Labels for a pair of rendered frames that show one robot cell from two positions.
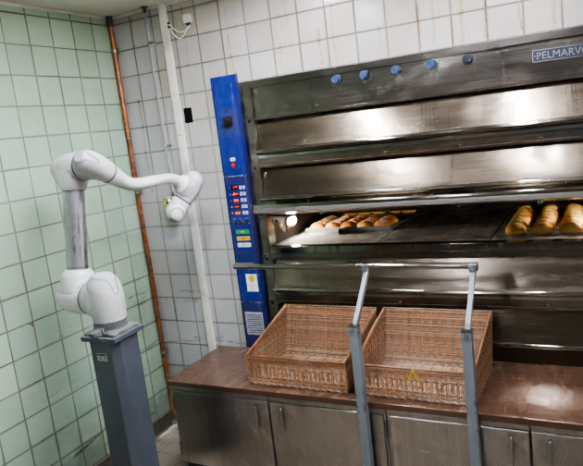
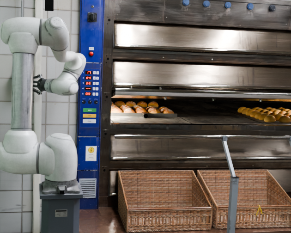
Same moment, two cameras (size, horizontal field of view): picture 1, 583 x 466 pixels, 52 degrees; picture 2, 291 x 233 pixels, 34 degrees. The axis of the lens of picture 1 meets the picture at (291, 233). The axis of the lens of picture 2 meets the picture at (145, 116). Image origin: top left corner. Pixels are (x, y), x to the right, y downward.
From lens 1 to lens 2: 2.15 m
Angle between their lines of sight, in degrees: 39
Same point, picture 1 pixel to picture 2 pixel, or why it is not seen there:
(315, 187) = (158, 79)
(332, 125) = (177, 34)
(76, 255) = (28, 116)
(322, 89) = (173, 7)
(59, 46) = not seen: outside the picture
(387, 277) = (201, 148)
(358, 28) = not seen: outside the picture
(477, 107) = (273, 39)
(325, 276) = (154, 148)
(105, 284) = (71, 144)
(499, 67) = (287, 17)
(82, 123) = not seen: outside the picture
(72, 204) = (29, 67)
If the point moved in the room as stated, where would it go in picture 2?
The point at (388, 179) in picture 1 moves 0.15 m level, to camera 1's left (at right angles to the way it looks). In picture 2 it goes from (212, 79) to (198, 79)
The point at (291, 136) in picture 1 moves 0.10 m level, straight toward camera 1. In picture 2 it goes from (145, 38) to (154, 38)
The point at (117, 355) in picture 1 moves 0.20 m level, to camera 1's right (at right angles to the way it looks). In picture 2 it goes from (77, 210) to (110, 203)
